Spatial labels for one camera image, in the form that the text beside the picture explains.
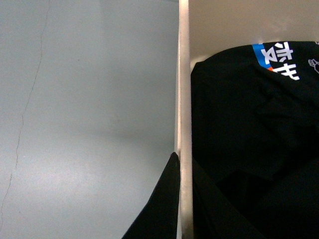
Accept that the beige plastic laundry hamper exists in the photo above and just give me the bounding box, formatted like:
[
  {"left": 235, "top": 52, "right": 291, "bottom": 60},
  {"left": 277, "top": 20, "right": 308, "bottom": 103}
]
[{"left": 175, "top": 0, "right": 319, "bottom": 239}]

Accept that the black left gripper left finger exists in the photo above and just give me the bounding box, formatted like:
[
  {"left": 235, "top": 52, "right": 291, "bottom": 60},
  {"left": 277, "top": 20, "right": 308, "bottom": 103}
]
[{"left": 123, "top": 152, "right": 180, "bottom": 239}]

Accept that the black printed t-shirt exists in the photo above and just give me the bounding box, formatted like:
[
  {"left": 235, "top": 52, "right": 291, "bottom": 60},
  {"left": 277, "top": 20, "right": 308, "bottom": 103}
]
[{"left": 191, "top": 41, "right": 319, "bottom": 239}]

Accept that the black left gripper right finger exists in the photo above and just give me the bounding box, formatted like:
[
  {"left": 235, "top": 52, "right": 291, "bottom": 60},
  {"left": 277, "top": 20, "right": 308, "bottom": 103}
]
[{"left": 192, "top": 159, "right": 264, "bottom": 239}]

